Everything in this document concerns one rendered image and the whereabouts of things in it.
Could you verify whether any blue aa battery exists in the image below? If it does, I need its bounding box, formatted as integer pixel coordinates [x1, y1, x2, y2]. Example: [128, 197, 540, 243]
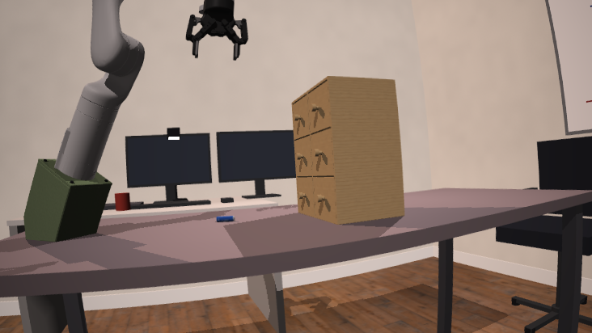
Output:
[217, 216, 235, 222]

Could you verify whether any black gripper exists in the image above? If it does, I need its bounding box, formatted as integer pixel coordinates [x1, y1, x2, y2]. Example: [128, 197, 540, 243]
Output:
[186, 0, 248, 61]

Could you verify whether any small brown chest of drawers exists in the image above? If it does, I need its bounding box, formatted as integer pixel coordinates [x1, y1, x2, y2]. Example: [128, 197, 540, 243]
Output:
[292, 76, 404, 225]

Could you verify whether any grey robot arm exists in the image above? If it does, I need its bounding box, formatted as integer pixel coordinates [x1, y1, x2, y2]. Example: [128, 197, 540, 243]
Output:
[54, 0, 145, 180]

